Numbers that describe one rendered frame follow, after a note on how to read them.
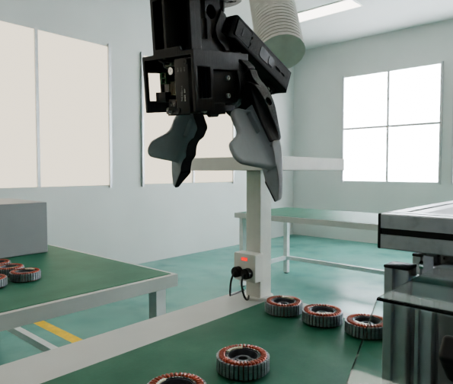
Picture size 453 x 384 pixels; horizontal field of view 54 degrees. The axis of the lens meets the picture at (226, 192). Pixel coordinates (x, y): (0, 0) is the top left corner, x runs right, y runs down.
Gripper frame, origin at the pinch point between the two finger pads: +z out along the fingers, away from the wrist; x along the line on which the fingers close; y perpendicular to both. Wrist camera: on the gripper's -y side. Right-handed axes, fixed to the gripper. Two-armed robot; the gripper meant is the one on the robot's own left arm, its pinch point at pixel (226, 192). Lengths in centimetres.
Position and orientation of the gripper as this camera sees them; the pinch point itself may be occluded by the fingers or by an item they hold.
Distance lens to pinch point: 47.0
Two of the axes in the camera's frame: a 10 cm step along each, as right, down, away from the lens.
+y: -6.8, 1.6, -7.1
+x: 7.3, 1.0, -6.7
